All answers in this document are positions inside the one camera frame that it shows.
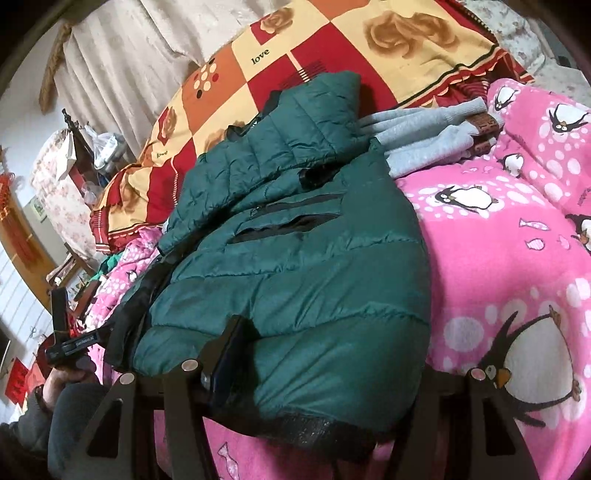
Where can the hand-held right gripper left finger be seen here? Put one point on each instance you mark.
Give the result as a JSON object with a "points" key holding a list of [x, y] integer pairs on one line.
{"points": [[226, 362]]}

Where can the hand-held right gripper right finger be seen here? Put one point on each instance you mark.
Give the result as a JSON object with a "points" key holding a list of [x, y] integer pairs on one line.
{"points": [[455, 415]]}

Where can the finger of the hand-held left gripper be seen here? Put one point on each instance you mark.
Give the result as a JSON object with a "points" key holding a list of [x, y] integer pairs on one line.
{"points": [[58, 310]]}

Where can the green quilted puffer jacket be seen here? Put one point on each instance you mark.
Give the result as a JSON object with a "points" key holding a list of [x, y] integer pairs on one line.
{"points": [[295, 258]]}

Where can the person's left forearm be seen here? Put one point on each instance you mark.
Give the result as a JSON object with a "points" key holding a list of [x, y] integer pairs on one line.
{"points": [[64, 429]]}

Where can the person's left hand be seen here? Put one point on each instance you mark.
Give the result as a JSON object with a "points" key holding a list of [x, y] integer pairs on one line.
{"points": [[64, 381]]}

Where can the teal cloth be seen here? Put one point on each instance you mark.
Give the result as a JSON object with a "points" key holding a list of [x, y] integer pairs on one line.
{"points": [[107, 267]]}

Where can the white floral cloth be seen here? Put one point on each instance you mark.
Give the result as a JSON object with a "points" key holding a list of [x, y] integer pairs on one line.
{"points": [[57, 198]]}

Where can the pink penguin blanket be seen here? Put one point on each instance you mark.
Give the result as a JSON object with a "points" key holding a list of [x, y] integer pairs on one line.
{"points": [[498, 258]]}

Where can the clear plastic bags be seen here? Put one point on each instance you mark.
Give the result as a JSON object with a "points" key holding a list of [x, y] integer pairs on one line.
{"points": [[104, 147]]}

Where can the dark wooden chair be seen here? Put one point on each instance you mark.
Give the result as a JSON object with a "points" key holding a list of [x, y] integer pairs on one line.
{"points": [[78, 138]]}

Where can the beige curtain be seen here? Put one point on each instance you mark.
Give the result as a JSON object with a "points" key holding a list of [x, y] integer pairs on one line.
{"points": [[134, 60]]}

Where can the red orange patchwork quilt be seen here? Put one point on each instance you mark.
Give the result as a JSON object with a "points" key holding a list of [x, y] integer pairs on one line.
{"points": [[286, 92]]}

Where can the brown patterned cloth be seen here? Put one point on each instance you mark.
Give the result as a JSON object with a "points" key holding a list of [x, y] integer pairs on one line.
{"points": [[485, 131]]}

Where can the grey knit sweater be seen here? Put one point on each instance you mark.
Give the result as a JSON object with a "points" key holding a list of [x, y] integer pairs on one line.
{"points": [[425, 131]]}

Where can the white floral bedsheet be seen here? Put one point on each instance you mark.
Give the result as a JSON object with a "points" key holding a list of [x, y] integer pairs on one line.
{"points": [[508, 32]]}

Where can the red paper wall decoration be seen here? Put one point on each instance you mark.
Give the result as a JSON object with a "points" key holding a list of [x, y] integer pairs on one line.
{"points": [[18, 381]]}

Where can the red knot wall decoration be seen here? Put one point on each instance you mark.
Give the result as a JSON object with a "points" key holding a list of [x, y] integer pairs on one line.
{"points": [[14, 217]]}

